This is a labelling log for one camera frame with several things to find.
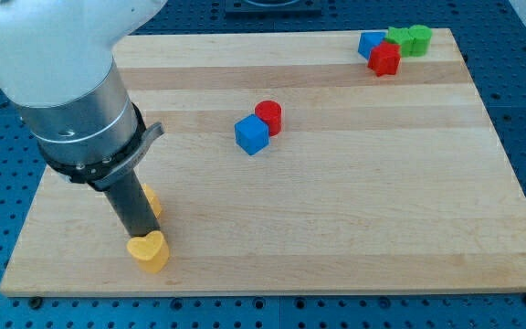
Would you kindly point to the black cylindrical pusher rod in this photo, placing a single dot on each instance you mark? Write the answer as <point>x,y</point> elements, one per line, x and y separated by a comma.
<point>132,206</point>

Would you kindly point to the yellow heart block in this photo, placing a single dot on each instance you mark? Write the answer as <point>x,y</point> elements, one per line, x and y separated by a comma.
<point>150,252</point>

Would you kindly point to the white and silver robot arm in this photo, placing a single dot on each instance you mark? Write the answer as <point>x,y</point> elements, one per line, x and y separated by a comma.
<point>58,70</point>

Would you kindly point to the red star block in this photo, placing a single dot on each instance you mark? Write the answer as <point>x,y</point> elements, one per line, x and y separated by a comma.
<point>384,59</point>

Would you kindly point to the green star block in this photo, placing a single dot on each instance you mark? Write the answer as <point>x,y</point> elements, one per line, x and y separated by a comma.
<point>401,37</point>

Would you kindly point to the yellow block behind rod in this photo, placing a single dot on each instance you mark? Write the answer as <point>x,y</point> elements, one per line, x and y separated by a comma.
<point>153,200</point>

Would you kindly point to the blue cube block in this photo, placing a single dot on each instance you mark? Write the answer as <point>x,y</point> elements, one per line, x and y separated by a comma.
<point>251,134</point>

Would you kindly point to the red cylinder block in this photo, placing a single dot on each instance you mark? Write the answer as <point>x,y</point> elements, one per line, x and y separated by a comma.
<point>270,112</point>

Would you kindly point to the light wooden board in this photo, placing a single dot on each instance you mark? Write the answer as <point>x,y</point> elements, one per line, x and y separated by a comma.
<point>375,185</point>

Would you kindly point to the blue block at back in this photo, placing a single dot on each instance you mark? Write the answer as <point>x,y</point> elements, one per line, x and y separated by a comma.
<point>369,40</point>

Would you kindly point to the green cylinder block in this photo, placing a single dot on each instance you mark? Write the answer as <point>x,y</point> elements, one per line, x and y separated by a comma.
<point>421,39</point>

